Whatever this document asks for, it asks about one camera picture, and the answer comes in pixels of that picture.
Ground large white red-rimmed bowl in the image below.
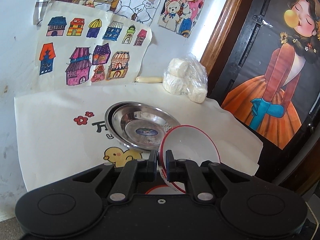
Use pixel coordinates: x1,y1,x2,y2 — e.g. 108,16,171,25
145,185,184,195

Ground orange dress girl poster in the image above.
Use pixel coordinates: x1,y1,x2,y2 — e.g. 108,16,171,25
221,0,319,149

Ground teddy bear girl drawing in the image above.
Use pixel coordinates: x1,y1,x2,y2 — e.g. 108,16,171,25
158,0,205,38

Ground stainless steel plate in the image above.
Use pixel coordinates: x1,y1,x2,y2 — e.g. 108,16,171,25
112,103,180,152
104,101,139,149

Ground wooden door frame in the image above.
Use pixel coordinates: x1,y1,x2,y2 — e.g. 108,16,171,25
200,0,243,76

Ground houses drawing paper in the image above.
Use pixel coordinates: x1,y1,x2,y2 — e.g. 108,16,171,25
34,1,152,92

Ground small white red-rimmed bowl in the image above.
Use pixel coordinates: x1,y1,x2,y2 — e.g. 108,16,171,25
158,125,221,193

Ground cream stick by wall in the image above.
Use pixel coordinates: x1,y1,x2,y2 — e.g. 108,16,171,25
135,76,163,83

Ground plastic bag of white rolls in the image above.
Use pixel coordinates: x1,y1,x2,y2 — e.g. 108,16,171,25
162,54,208,104

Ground white printed table cloth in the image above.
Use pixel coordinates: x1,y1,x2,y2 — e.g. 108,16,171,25
15,83,263,191

